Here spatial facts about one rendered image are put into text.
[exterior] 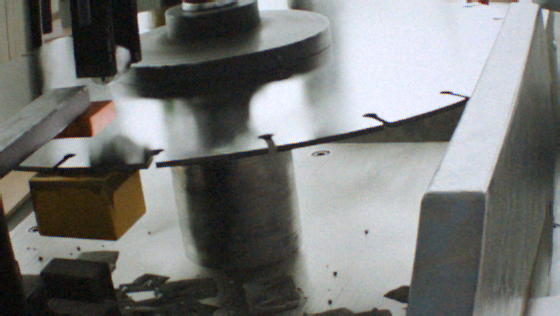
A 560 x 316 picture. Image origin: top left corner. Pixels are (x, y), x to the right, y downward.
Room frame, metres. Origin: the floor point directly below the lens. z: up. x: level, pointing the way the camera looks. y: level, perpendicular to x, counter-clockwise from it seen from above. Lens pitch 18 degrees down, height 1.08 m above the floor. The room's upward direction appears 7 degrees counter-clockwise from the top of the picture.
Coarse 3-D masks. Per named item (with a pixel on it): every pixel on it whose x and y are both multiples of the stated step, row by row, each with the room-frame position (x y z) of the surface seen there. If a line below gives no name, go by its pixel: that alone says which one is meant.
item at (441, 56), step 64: (320, 0) 0.68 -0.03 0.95; (384, 0) 0.67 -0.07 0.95; (64, 64) 0.62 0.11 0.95; (320, 64) 0.52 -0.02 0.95; (384, 64) 0.51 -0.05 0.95; (448, 64) 0.50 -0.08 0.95; (128, 128) 0.46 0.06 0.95; (192, 128) 0.45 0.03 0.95; (256, 128) 0.44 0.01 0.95; (320, 128) 0.43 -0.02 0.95
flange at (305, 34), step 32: (256, 0) 0.57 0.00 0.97; (160, 32) 0.60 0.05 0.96; (192, 32) 0.55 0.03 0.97; (224, 32) 0.55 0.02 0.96; (256, 32) 0.55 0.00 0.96; (288, 32) 0.55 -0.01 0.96; (320, 32) 0.55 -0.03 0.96; (160, 64) 0.53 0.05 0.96; (192, 64) 0.52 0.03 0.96; (224, 64) 0.52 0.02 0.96; (256, 64) 0.52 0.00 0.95
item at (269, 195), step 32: (224, 160) 0.55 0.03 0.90; (256, 160) 0.55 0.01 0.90; (288, 160) 0.56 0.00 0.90; (192, 192) 0.55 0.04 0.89; (224, 192) 0.55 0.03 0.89; (256, 192) 0.55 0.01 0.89; (288, 192) 0.56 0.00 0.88; (192, 224) 0.56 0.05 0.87; (224, 224) 0.55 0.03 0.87; (256, 224) 0.55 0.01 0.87; (288, 224) 0.56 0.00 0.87; (192, 256) 0.56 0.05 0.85; (224, 256) 0.55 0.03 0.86; (256, 256) 0.55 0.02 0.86
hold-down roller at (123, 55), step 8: (120, 40) 0.50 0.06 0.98; (120, 48) 0.49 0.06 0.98; (128, 48) 0.50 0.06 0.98; (120, 56) 0.49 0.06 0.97; (128, 56) 0.49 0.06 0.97; (120, 64) 0.49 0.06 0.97; (128, 64) 0.49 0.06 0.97; (120, 72) 0.49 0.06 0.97; (96, 80) 0.49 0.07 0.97; (104, 80) 0.49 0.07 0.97; (112, 80) 0.49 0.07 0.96
